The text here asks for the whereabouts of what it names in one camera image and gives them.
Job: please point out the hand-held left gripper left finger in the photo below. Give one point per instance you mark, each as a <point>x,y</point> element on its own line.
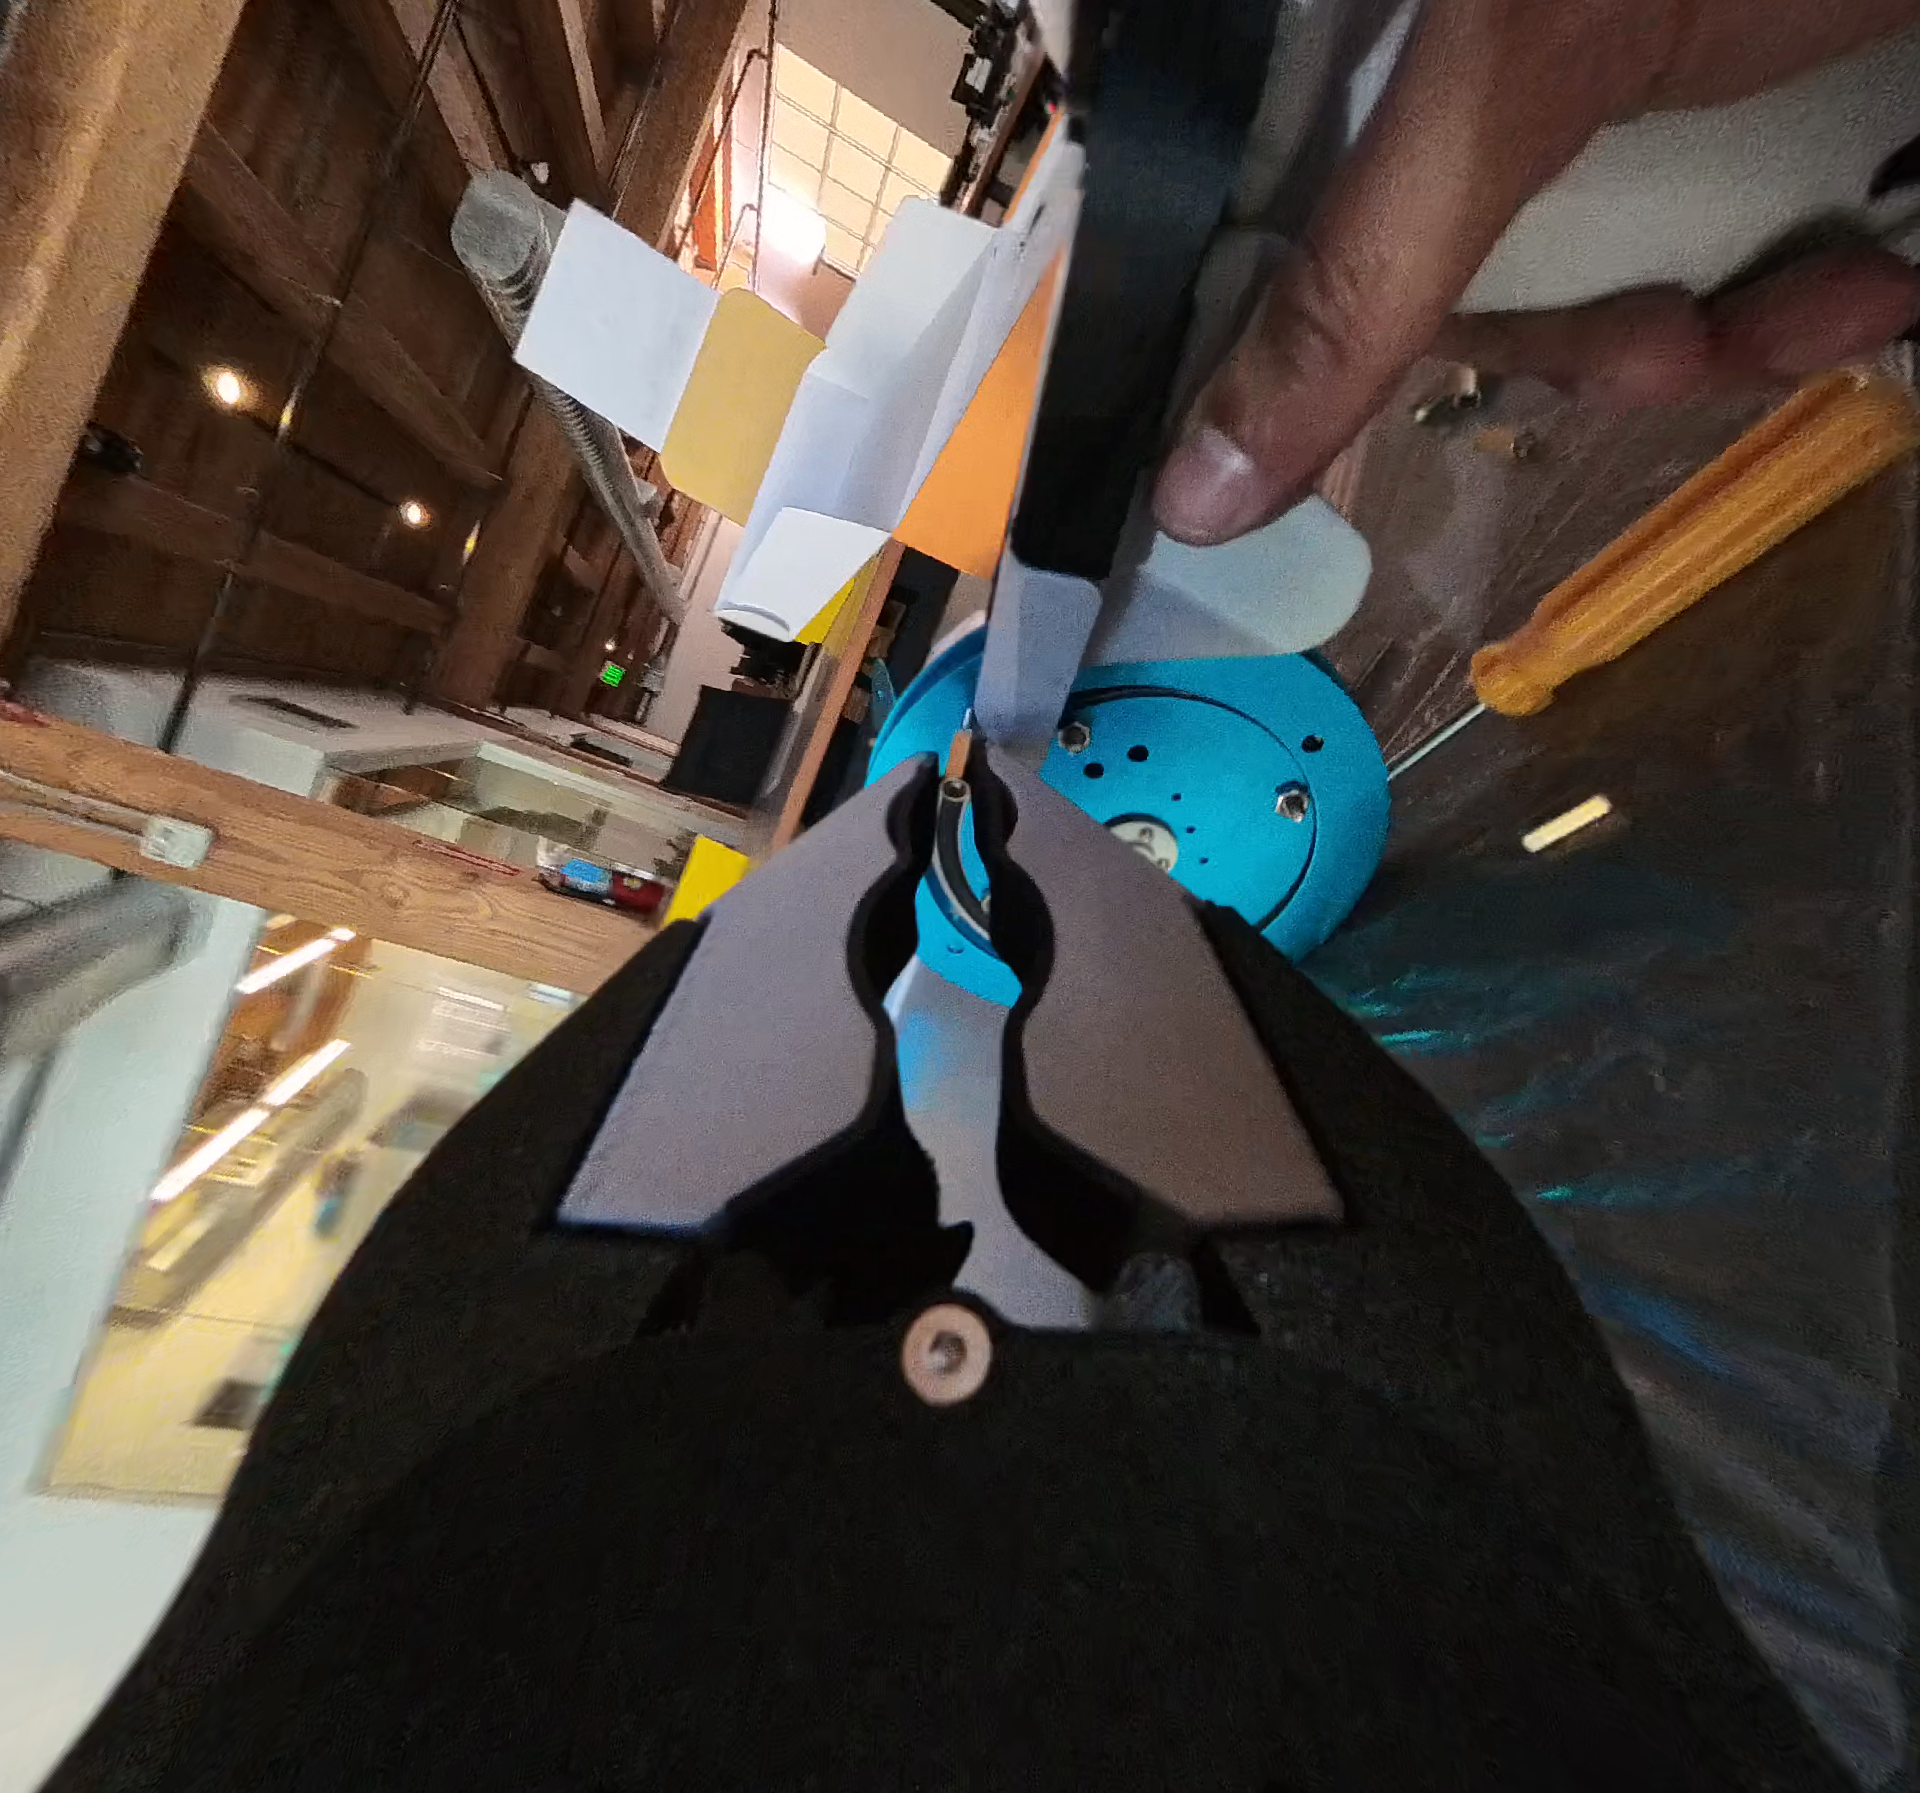
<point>719,1057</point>

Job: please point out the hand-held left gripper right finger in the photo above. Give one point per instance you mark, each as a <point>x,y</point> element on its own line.
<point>1171,1057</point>

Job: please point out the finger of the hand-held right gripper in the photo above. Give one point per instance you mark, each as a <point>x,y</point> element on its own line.
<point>1043,652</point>

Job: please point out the brass standoff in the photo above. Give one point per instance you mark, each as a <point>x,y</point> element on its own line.
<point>956,759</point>
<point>1567,823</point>

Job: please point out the blue round turntable base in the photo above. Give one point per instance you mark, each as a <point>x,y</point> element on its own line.
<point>1199,773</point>

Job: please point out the wood-edged desk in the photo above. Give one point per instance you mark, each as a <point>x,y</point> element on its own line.
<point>840,685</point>

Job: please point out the grey desk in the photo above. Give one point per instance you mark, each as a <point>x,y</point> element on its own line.
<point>1860,713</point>

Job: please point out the person's right hand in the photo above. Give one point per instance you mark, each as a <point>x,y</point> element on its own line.
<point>1575,23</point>

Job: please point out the yellow tray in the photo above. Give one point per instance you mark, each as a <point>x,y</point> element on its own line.
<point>704,875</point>

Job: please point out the orange and white cardboard box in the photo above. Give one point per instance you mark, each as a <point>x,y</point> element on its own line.
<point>976,457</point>

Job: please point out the yellow box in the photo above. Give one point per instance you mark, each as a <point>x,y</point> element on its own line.
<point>834,612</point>

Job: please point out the black equipment case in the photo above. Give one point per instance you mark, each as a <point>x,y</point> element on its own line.
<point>728,743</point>

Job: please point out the small grid window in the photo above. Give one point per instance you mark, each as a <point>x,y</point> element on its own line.
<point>840,143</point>

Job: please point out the small metal fastener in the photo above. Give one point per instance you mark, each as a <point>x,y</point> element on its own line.
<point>1453,398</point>
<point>1511,442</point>

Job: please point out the yellow upright panel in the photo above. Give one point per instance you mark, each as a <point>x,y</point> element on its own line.
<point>737,398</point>

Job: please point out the yellow tool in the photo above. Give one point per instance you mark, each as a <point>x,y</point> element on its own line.
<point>1696,532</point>

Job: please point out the silver ceiling duct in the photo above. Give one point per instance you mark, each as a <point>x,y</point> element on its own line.
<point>504,247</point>

